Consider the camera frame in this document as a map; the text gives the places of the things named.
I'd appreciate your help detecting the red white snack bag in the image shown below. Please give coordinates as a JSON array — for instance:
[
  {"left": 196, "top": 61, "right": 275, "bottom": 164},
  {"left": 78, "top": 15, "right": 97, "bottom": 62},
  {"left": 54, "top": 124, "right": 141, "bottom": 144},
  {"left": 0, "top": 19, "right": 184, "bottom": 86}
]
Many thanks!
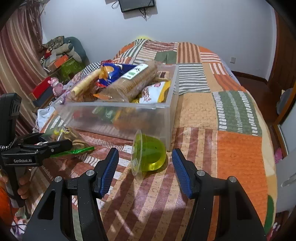
[{"left": 73, "top": 110, "right": 88, "bottom": 120}]

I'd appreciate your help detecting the green peas snack bag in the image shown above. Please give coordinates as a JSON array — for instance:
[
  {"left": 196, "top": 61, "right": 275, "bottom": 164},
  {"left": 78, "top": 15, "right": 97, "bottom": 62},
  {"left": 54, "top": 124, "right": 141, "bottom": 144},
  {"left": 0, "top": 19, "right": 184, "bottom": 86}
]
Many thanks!
[{"left": 92, "top": 106, "right": 118, "bottom": 123}]

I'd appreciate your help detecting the brown biscuit roll pack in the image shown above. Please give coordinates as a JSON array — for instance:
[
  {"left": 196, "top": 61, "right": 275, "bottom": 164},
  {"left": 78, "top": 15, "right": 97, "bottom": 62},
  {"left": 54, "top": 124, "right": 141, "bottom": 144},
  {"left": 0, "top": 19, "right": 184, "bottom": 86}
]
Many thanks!
[{"left": 93, "top": 60, "right": 158, "bottom": 102}]

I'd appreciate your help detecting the blue snack bag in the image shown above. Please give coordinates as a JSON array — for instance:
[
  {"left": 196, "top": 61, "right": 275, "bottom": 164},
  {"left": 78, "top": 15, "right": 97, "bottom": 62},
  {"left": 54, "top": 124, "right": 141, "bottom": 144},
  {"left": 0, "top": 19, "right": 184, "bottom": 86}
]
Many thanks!
[{"left": 96, "top": 63, "right": 136, "bottom": 88}]

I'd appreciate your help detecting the green jelly cup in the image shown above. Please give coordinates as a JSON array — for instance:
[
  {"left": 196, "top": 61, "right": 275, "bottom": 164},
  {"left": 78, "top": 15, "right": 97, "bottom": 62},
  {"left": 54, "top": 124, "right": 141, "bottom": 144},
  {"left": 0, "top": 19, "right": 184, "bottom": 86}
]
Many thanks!
[{"left": 131, "top": 130, "right": 167, "bottom": 179}]

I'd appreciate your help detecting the yellow white chips bag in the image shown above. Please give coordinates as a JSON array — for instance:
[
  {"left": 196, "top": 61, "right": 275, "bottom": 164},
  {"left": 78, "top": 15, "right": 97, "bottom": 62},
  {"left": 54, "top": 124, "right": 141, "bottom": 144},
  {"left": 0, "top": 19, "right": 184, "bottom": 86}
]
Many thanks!
[{"left": 132, "top": 80, "right": 171, "bottom": 104}]

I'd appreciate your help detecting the orange sleeve forearm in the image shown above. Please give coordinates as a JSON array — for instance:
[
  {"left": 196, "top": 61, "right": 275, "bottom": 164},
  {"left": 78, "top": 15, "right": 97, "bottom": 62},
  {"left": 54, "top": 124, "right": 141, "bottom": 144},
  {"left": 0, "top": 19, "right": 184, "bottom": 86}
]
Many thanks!
[{"left": 0, "top": 187, "right": 18, "bottom": 225}]

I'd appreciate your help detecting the person left hand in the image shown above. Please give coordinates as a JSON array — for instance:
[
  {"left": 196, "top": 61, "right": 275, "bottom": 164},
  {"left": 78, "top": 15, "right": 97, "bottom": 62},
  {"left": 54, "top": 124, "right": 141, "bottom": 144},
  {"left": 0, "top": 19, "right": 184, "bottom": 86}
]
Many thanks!
[{"left": 1, "top": 168, "right": 31, "bottom": 199}]

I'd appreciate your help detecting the white plastic bag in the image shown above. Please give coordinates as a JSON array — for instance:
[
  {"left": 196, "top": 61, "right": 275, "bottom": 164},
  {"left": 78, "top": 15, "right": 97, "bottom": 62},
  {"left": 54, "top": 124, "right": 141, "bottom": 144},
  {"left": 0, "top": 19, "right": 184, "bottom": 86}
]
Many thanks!
[{"left": 34, "top": 106, "right": 55, "bottom": 132}]

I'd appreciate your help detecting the red gift box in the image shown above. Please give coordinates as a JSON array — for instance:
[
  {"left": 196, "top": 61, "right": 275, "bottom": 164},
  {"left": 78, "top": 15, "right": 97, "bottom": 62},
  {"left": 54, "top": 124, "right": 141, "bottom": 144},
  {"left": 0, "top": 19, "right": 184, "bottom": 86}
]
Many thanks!
[{"left": 29, "top": 76, "right": 51, "bottom": 101}]

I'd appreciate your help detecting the pink bunny toy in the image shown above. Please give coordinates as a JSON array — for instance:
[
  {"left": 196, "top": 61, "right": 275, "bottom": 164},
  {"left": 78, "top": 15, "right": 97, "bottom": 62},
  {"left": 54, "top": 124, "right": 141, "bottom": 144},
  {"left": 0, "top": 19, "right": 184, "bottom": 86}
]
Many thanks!
[{"left": 48, "top": 77, "right": 64, "bottom": 97}]

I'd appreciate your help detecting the white suitcase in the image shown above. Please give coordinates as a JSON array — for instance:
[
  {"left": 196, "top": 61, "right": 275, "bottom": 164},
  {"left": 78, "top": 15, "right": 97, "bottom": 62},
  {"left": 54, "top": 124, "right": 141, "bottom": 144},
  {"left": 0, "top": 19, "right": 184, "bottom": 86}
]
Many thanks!
[{"left": 276, "top": 149, "right": 296, "bottom": 213}]

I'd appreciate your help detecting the green patterned box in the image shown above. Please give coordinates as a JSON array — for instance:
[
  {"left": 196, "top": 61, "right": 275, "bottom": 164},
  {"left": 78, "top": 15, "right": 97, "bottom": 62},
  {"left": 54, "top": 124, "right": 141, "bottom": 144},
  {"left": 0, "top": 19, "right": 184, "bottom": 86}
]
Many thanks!
[{"left": 58, "top": 58, "right": 85, "bottom": 82}]

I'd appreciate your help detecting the orange cardboard box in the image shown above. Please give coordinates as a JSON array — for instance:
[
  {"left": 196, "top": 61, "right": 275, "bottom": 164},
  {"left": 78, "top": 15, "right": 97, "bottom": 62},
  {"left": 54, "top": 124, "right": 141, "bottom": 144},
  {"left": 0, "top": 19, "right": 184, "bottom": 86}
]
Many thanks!
[{"left": 47, "top": 55, "right": 69, "bottom": 72}]

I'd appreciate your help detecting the pink slipper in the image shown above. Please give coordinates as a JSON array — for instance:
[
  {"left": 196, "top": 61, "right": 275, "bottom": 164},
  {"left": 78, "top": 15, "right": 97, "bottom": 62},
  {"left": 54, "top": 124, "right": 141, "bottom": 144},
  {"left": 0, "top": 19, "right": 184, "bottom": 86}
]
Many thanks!
[{"left": 274, "top": 148, "right": 283, "bottom": 164}]

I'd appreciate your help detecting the red striped curtain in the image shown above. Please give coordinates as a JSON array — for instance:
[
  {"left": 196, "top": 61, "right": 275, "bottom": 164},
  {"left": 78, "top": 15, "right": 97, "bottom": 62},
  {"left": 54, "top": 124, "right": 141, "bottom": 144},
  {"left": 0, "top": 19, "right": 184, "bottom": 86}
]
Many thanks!
[{"left": 1, "top": 1, "right": 47, "bottom": 135}]

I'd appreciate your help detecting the clear plastic storage bin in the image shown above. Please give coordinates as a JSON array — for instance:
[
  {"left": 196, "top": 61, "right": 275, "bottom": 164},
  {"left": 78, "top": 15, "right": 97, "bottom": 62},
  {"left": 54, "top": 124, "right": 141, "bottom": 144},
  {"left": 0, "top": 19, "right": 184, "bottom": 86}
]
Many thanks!
[{"left": 53, "top": 65, "right": 179, "bottom": 150}]

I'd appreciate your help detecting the patchwork striped bed quilt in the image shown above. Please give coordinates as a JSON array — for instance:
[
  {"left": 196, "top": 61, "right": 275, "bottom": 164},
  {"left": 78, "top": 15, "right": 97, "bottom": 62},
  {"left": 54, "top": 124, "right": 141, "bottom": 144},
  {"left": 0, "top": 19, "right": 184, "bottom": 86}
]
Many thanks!
[{"left": 27, "top": 39, "right": 277, "bottom": 240}]

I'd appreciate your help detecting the grey stuffed pillow pile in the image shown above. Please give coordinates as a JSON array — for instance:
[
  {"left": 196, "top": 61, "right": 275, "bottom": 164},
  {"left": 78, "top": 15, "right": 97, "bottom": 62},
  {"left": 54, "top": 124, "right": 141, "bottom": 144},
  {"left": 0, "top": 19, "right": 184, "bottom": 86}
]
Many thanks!
[{"left": 40, "top": 36, "right": 89, "bottom": 67}]

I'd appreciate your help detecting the yellow hoop behind bed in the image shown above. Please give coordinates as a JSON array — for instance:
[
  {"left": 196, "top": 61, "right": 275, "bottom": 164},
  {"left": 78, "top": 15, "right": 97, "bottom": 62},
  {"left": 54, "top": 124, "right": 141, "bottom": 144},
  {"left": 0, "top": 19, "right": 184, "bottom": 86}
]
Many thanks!
[{"left": 137, "top": 36, "right": 151, "bottom": 40}]

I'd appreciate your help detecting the wooden door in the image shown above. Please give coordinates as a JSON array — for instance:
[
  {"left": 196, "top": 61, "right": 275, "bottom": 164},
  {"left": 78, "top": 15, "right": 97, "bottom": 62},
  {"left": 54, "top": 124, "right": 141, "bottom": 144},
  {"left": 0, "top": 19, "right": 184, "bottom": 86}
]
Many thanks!
[{"left": 268, "top": 13, "right": 295, "bottom": 94}]

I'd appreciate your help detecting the small black wall monitor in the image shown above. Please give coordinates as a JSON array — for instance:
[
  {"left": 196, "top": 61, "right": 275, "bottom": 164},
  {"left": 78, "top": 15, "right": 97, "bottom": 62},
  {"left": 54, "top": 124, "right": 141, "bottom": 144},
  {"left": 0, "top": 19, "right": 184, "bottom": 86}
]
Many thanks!
[{"left": 118, "top": 0, "right": 155, "bottom": 13}]

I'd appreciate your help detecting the wall power socket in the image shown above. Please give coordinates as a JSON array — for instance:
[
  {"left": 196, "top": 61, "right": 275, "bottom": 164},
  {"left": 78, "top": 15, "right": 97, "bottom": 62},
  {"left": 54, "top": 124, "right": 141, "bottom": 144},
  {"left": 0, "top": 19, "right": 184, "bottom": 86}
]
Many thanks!
[{"left": 230, "top": 57, "right": 236, "bottom": 64}]

